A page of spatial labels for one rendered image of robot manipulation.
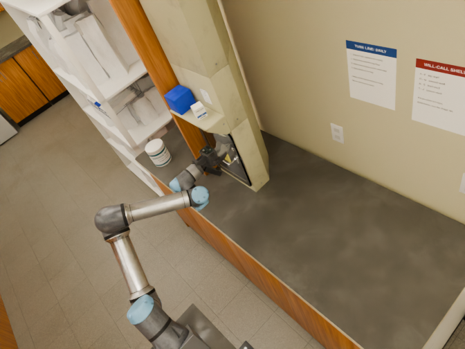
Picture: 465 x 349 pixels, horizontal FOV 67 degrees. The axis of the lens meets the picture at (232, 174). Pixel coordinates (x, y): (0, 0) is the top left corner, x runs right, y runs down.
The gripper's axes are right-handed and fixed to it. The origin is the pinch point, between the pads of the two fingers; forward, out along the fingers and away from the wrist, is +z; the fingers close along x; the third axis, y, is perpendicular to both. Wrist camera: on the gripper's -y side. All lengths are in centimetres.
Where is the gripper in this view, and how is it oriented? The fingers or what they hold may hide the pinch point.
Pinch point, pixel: (228, 146)
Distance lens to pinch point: 176.2
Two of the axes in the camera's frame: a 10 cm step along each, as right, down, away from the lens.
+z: 7.1, -6.4, 2.9
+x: -6.4, -4.1, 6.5
